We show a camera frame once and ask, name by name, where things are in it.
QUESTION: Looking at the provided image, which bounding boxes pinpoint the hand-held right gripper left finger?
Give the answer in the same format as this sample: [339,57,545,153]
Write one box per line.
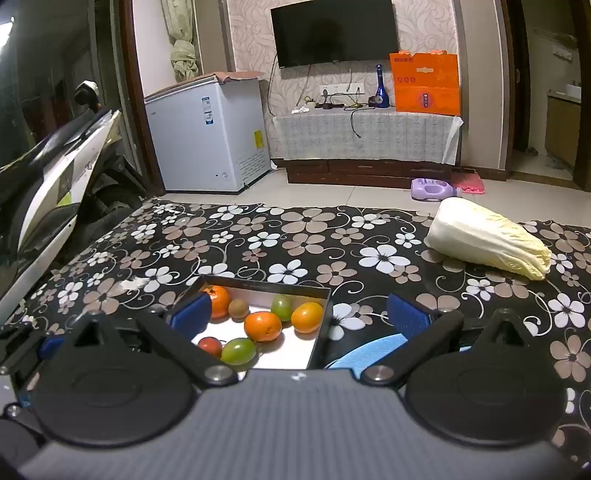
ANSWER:
[44,293,241,389]

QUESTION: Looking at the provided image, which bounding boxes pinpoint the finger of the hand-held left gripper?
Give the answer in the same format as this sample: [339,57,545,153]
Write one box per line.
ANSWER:
[0,333,66,402]

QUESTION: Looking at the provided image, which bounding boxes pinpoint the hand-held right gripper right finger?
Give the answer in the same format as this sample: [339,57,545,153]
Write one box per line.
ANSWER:
[360,293,536,389]

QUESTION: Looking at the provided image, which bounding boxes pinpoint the large mandarin with stem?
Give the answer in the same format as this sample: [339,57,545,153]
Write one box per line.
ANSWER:
[203,285,232,320]

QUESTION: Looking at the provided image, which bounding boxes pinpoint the blue plate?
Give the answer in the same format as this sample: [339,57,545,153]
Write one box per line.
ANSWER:
[323,335,411,370]

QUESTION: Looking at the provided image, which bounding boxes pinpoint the green and red tomato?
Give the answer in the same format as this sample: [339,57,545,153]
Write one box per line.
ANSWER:
[221,338,257,366]

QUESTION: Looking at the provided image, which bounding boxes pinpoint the dimpled orange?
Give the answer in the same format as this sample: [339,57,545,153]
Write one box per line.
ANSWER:
[244,311,283,343]

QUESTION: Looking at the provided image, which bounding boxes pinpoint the black cardboard box white inside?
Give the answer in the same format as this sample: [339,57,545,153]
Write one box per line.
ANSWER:
[164,274,334,371]

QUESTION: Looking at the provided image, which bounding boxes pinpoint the smooth orange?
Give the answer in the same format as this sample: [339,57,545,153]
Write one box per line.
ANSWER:
[291,302,324,334]

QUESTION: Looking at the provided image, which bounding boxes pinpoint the napa cabbage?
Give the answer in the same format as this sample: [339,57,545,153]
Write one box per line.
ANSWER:
[424,198,552,281]

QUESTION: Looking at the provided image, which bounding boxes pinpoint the purple plastic toy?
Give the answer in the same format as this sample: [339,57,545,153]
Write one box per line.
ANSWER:
[411,178,455,203]

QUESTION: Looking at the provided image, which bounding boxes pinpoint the black floral tablecloth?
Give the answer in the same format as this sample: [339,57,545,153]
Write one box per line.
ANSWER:
[0,198,591,462]

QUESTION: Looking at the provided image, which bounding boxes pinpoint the pink slippers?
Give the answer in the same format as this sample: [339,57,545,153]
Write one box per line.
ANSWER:
[450,168,486,195]

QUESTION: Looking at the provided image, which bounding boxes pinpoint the dark wooden television cabinet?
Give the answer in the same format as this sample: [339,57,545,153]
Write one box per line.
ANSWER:
[272,157,462,185]

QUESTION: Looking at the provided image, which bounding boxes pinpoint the white electric scooter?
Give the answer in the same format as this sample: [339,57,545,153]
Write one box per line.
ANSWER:
[0,80,153,319]

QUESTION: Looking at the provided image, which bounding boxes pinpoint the white chest freezer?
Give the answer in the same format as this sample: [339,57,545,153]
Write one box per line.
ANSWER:
[144,74,273,193]

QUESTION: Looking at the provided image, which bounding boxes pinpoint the blue glass bottle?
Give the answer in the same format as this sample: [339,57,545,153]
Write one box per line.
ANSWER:
[373,64,389,109]

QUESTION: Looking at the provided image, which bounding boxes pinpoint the orange gift box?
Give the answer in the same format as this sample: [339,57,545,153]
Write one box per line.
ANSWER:
[389,52,462,116]

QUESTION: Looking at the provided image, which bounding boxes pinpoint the wooden kitchen cabinet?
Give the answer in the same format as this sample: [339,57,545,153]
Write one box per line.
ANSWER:
[545,90,583,167]

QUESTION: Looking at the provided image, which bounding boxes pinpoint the brown cardboard sheet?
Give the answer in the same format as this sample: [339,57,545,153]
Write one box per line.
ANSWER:
[203,70,265,84]

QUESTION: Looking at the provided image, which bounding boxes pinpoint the knotted beige curtain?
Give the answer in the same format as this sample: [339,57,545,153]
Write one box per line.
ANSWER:
[164,0,201,84]

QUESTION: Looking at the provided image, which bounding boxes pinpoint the black hanging cable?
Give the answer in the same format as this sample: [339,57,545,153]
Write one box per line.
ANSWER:
[348,104,370,139]

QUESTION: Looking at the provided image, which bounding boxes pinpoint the black wall television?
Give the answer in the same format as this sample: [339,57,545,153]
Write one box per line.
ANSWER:
[270,0,399,70]

